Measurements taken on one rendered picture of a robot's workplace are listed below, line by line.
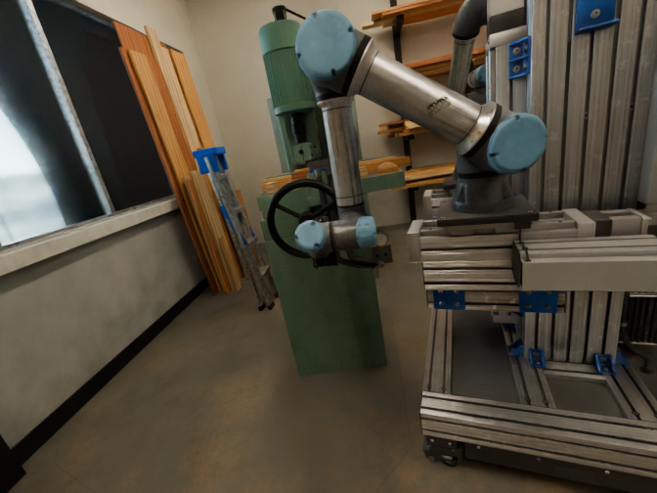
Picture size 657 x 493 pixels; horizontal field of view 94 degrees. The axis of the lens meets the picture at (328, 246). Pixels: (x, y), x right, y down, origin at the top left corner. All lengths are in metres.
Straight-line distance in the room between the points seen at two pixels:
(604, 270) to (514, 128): 0.35
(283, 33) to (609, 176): 1.14
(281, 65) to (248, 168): 2.66
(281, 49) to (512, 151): 0.95
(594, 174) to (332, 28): 0.78
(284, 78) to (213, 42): 2.82
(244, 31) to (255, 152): 1.21
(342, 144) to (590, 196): 0.70
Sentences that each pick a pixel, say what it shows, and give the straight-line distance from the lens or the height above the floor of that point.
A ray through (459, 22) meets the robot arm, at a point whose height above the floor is 1.37.
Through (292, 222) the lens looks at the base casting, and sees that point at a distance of 1.29.
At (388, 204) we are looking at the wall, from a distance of 3.77.
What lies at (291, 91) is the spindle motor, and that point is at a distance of 1.34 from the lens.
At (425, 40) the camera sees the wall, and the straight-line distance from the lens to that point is 3.84.
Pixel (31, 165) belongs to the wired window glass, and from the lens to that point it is 2.25.
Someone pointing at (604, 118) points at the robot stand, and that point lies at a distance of 1.10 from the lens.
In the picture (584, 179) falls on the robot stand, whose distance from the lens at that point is 1.11.
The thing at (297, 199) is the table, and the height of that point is 0.86.
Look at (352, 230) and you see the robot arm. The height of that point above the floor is 0.85.
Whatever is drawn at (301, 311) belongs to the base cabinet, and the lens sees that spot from 1.45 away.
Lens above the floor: 1.05
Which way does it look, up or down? 18 degrees down
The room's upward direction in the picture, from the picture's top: 11 degrees counter-clockwise
